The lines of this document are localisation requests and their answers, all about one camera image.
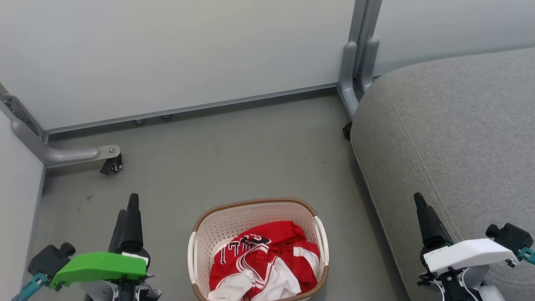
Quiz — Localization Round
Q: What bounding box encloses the red and white jersey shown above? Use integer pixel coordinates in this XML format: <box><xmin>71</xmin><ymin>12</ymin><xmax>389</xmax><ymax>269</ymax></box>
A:
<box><xmin>208</xmin><ymin>221</ymin><xmax>321</xmax><ymax>301</ymax></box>

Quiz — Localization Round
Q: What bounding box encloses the teal left camera mount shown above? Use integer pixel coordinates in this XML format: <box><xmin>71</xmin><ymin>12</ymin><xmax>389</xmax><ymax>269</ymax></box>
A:
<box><xmin>12</xmin><ymin>272</ymin><xmax>51</xmax><ymax>301</ymax></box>

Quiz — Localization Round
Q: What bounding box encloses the grey double partition post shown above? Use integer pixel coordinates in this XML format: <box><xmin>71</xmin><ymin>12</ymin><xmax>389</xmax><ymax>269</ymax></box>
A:
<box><xmin>337</xmin><ymin>0</ymin><xmax>383</xmax><ymax>120</ymax></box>

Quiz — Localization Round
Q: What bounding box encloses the teal right camera mount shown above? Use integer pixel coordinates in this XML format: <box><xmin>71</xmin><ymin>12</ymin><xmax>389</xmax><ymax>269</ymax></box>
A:
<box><xmin>518</xmin><ymin>247</ymin><xmax>535</xmax><ymax>266</ymax></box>

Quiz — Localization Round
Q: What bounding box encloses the teal camera mount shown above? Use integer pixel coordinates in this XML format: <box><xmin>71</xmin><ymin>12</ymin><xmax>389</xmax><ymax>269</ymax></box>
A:
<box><xmin>518</xmin><ymin>247</ymin><xmax>535</xmax><ymax>266</ymax></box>
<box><xmin>12</xmin><ymin>272</ymin><xmax>51</xmax><ymax>301</ymax></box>

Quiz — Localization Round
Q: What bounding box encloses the white and brown laundry basket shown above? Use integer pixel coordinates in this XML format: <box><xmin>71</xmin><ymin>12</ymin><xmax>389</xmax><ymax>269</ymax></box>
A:
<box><xmin>188</xmin><ymin>198</ymin><xmax>330</xmax><ymax>301</ymax></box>

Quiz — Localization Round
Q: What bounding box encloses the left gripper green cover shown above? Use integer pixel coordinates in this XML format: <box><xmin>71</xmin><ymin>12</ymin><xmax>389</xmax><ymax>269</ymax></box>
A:
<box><xmin>49</xmin><ymin>193</ymin><xmax>151</xmax><ymax>291</ymax></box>

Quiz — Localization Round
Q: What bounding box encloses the grey partition bottom rail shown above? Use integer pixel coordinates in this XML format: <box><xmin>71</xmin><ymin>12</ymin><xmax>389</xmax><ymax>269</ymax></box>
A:
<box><xmin>44</xmin><ymin>82</ymin><xmax>340</xmax><ymax>135</ymax></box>

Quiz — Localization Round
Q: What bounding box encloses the grey fabric sofa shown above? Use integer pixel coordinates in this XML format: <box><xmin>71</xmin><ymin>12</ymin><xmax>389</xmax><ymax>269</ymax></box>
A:
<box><xmin>350</xmin><ymin>47</ymin><xmax>535</xmax><ymax>301</ymax></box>

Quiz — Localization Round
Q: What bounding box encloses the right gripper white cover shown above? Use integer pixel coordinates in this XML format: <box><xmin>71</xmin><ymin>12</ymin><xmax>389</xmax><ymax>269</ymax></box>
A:
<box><xmin>414</xmin><ymin>192</ymin><xmax>519</xmax><ymax>275</ymax></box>

